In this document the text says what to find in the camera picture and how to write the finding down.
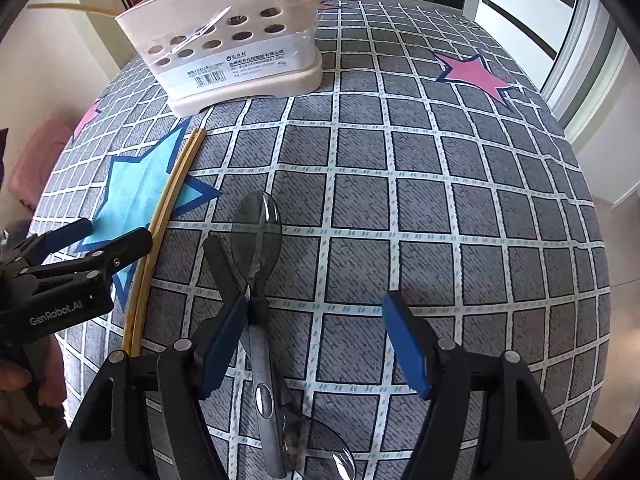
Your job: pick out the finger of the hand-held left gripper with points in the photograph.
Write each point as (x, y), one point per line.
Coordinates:
(65, 235)
(130, 247)

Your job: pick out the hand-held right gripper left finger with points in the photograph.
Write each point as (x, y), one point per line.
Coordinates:
(222, 350)

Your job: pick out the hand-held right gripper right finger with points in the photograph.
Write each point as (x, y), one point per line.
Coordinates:
(407, 345)

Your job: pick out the metal spoon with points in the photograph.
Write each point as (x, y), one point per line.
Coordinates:
(257, 240)
(335, 452)

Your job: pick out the beige plastic cutlery holder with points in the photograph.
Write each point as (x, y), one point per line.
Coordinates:
(240, 70)

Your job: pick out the person's left hand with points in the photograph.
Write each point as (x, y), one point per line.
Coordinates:
(15, 377)

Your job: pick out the pink plastic stool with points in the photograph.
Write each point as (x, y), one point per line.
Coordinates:
(40, 160)

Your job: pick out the white sliding door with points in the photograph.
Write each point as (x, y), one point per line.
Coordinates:
(585, 60)

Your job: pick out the white refrigerator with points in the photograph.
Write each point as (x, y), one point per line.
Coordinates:
(530, 5)

